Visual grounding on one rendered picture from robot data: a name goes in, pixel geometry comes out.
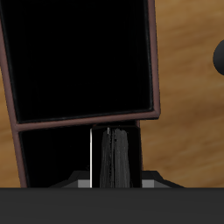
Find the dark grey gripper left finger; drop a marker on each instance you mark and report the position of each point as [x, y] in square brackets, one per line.
[78, 180]

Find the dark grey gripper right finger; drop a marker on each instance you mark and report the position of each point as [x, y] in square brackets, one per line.
[150, 180]

